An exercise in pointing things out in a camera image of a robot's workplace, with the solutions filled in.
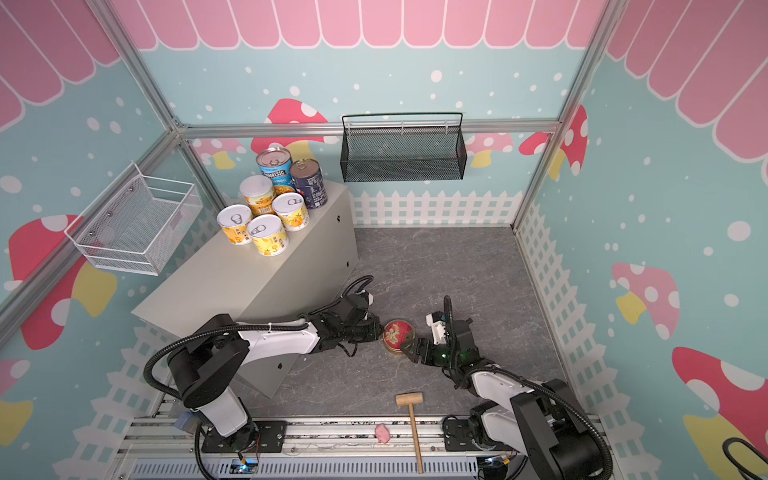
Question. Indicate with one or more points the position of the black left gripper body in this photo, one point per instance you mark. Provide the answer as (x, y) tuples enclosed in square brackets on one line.
[(364, 332)]

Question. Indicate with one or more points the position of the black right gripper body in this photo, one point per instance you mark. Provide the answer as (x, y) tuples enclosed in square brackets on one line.
[(422, 351)]

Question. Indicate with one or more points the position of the red lid tin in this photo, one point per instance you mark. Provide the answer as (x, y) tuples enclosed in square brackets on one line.
[(396, 333)]

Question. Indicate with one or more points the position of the white lid small can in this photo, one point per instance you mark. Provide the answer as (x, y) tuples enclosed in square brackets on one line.
[(291, 209)]

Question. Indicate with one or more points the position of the grey metal cabinet counter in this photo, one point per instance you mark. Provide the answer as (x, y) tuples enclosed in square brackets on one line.
[(223, 278)]

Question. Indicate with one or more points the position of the dark chopped tomatoes can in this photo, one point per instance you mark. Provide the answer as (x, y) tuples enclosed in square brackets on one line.
[(308, 181)]

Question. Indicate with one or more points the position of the yellow can silver lid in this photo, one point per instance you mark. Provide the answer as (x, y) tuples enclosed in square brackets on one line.
[(233, 221)]

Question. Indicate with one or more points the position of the green yellow white lid can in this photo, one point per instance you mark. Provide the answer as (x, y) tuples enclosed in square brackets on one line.
[(258, 192)]

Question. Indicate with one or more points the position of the blue chicken noodle soup can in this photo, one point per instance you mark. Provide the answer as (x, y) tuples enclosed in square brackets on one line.
[(275, 164)]

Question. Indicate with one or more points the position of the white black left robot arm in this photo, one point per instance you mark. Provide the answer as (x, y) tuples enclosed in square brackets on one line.
[(198, 369)]

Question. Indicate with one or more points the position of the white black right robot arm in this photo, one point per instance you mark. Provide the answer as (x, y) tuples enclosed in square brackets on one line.
[(543, 422)]

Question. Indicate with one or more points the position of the wooden mallet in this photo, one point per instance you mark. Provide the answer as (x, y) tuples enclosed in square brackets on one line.
[(410, 400)]

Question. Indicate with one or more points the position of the pink eraser blob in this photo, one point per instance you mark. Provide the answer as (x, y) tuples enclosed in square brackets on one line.
[(382, 434)]

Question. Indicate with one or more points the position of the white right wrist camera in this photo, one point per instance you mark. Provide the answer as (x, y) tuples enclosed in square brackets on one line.
[(437, 322)]

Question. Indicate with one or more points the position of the black wire mesh basket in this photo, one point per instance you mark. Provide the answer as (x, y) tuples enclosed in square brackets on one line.
[(397, 147)]

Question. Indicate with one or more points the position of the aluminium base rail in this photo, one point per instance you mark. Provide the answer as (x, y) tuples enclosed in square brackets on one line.
[(312, 448)]

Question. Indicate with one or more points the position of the white wire mesh basket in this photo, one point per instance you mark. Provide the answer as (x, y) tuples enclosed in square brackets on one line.
[(136, 224)]

